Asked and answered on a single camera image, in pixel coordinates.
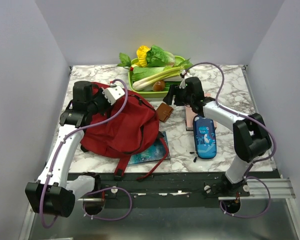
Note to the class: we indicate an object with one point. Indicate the toy celery stalk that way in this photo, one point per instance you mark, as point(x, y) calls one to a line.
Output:
point(143, 77)

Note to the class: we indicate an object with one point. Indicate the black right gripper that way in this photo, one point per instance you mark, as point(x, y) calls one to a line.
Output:
point(173, 91)

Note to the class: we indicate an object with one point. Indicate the green toy lettuce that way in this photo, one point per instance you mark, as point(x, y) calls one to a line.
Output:
point(157, 57)

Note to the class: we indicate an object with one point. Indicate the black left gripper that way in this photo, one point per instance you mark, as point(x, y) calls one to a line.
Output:
point(108, 105)

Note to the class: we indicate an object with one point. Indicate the green leafy sprig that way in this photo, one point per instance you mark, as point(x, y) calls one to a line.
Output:
point(125, 60)

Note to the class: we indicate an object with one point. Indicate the pink book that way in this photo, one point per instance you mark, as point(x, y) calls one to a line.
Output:
point(189, 117)

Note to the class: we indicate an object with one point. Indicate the brown leather wallet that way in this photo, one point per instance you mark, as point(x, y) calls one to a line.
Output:
point(164, 111)

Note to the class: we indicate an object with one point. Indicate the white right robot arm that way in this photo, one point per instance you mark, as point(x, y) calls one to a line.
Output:
point(251, 138)

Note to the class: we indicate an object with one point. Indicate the brown toy mushroom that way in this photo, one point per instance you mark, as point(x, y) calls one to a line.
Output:
point(159, 86)

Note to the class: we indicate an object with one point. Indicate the aluminium frame rail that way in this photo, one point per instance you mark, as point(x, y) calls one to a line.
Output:
point(177, 185)

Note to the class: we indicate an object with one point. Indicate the blue dinosaur pencil case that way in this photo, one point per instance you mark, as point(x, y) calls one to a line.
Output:
point(204, 137)

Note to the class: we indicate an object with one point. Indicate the red student backpack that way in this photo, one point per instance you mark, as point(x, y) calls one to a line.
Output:
point(128, 128)

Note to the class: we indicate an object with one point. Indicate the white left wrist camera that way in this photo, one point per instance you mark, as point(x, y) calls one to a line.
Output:
point(113, 93)

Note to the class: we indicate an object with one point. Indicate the yellow toy flower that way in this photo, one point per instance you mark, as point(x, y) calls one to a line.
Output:
point(142, 55)

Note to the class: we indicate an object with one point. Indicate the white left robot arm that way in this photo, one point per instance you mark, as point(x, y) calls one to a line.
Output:
point(73, 123)

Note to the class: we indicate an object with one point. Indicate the green plastic tray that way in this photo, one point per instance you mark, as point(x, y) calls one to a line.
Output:
point(148, 92)

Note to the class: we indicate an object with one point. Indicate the teal notebook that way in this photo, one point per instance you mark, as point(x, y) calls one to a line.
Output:
point(154, 153)

